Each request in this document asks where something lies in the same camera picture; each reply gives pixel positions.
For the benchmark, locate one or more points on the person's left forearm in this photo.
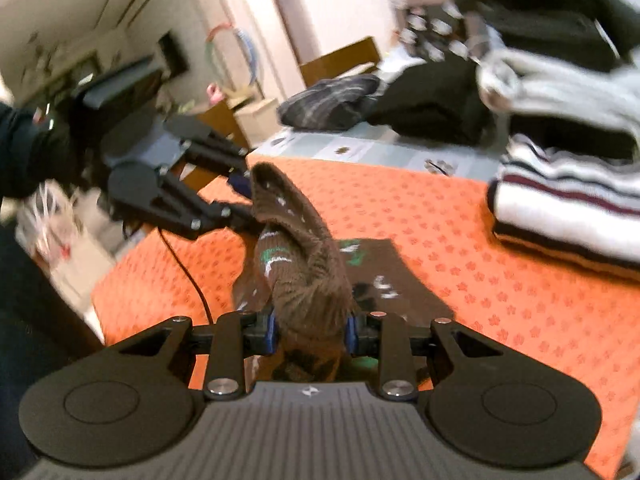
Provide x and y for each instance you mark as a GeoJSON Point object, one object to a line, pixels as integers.
{"type": "Point", "coordinates": [25, 155]}

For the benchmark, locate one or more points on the white printed bag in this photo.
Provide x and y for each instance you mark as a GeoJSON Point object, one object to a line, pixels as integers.
{"type": "Point", "coordinates": [50, 225]}

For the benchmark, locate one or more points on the colourful hula hoop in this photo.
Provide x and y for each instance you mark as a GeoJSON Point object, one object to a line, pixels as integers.
{"type": "Point", "coordinates": [252, 55]}

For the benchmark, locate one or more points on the cream low cabinet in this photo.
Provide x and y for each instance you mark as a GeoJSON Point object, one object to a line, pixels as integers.
{"type": "Point", "coordinates": [257, 122]}

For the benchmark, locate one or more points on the grey plaid folded garment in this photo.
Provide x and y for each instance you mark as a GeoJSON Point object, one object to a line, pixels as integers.
{"type": "Point", "coordinates": [330, 102]}

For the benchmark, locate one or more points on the pink kettlebell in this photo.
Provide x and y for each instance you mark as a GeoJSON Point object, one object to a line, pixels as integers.
{"type": "Point", "coordinates": [216, 95]}

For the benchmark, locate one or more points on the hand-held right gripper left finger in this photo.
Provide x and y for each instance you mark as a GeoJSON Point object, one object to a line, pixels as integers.
{"type": "Point", "coordinates": [270, 332]}

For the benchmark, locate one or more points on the floral checked tablecloth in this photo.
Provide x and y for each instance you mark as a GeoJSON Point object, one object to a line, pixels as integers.
{"type": "Point", "coordinates": [350, 147]}

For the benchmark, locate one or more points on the person's dark clothing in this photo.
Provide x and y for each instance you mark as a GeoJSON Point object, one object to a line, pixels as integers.
{"type": "Point", "coordinates": [30, 335]}

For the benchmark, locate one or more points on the black folded garment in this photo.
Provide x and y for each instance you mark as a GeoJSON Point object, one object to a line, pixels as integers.
{"type": "Point", "coordinates": [430, 105]}
{"type": "Point", "coordinates": [570, 137]}

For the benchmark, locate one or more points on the pink water dispenser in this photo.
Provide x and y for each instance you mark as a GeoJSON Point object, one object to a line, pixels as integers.
{"type": "Point", "coordinates": [430, 25]}

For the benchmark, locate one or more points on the brown patterned knit sweater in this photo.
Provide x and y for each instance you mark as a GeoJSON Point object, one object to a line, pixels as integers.
{"type": "Point", "coordinates": [305, 270]}

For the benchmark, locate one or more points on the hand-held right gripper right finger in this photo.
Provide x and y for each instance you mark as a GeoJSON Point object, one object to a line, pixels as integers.
{"type": "Point", "coordinates": [351, 335]}

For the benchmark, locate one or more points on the white striped folded sweater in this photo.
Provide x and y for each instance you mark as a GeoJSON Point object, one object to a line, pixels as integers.
{"type": "Point", "coordinates": [570, 210]}

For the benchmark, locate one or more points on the dark olive hooded jacket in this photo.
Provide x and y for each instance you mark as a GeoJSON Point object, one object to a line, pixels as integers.
{"type": "Point", "coordinates": [545, 15]}

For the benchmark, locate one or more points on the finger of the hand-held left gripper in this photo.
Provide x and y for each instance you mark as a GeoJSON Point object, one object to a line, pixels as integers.
{"type": "Point", "coordinates": [240, 182]}
{"type": "Point", "coordinates": [220, 212]}

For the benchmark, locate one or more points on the orange floral mat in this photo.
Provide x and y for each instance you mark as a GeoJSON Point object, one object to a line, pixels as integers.
{"type": "Point", "coordinates": [475, 320]}

